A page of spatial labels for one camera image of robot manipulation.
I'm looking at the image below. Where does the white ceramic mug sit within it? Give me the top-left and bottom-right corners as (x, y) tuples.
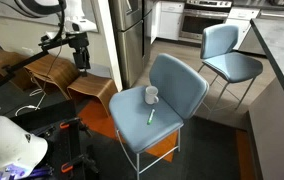
(144, 85), (160, 105)

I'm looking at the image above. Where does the black ring light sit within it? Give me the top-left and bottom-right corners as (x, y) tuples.
(13, 0), (67, 19)

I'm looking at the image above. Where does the white light head box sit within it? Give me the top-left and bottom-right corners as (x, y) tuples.
(65, 18), (98, 33)

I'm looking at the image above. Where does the green Expo marker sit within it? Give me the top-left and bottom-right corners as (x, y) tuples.
(146, 108), (156, 126)

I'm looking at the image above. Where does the white kitchen cabinet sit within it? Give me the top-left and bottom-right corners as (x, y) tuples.
(150, 0), (185, 44)
(225, 6), (261, 51)

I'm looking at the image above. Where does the black camera on mount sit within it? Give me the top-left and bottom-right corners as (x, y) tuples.
(71, 31), (92, 78)

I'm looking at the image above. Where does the empty blue chair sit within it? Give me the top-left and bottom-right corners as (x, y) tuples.
(196, 23), (264, 119)

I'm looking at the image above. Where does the black robot base board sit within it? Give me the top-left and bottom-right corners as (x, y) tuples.
(10, 99), (87, 180)

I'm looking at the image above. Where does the stainless steel oven range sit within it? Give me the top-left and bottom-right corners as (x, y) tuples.
(178, 0), (233, 43)

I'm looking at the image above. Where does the blue chair holding mug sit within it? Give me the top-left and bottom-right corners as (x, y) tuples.
(108, 52), (210, 180)

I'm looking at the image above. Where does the orange handled black clamp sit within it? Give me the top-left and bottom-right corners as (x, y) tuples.
(59, 117), (93, 138)
(60, 153), (100, 174)

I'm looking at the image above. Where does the white cable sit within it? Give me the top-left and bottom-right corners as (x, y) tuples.
(14, 43), (64, 117)

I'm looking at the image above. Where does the dark kitchen counter island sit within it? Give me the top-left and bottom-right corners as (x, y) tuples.
(248, 18), (284, 180)

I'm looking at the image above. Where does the stainless steel refrigerator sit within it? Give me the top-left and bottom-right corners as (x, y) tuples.
(108, 0), (155, 89)

